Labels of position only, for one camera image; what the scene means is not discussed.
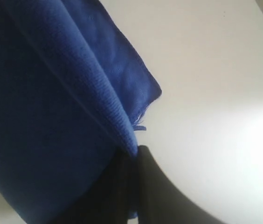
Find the blue microfibre towel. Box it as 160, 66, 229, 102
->
0, 0, 161, 224

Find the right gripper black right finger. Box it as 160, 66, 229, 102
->
137, 146, 222, 224

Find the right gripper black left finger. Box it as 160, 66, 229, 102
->
49, 150, 132, 224

